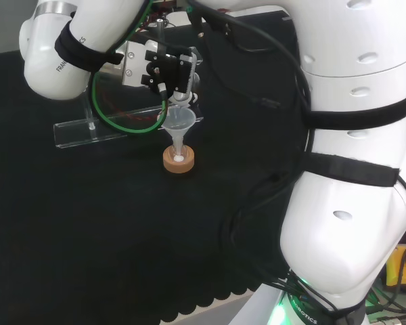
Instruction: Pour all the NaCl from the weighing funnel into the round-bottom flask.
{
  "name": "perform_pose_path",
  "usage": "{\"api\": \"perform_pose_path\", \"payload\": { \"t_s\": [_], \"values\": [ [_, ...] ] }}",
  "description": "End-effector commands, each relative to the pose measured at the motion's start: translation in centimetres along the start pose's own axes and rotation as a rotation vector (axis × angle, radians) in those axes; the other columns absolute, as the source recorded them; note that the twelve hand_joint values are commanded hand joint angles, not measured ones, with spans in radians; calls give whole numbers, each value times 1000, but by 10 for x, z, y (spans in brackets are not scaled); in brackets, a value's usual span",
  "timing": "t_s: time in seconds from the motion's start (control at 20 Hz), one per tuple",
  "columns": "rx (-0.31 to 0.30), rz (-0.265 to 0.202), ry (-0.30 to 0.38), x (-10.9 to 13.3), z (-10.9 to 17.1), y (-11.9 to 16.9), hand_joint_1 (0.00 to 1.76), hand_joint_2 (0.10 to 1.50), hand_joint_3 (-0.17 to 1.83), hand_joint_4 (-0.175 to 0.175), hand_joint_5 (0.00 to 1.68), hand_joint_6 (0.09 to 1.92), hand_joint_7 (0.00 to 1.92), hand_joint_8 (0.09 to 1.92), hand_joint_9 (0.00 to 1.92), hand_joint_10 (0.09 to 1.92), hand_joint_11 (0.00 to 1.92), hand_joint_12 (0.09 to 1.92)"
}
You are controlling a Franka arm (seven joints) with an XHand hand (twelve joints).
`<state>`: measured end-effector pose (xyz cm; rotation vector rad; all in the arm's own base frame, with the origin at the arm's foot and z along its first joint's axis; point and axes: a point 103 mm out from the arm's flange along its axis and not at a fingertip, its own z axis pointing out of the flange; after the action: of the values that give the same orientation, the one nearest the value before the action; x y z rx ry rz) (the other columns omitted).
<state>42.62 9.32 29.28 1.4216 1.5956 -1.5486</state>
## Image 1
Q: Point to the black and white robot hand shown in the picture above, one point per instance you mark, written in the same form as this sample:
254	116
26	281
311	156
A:
170	69

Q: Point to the translucent plastic funnel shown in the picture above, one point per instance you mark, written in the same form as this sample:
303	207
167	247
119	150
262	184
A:
177	120

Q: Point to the small round-bottom glass flask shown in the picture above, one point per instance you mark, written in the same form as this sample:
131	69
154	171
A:
178	155

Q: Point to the clear acrylic funnel stand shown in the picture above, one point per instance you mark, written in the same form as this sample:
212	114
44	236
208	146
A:
74	133

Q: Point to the clear cloth clip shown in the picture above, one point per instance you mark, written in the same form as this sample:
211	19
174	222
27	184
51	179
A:
286	17

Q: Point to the black bench cloth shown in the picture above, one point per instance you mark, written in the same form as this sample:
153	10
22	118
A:
105	220

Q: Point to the yellow stop button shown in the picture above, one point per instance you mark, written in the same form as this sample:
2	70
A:
394	271

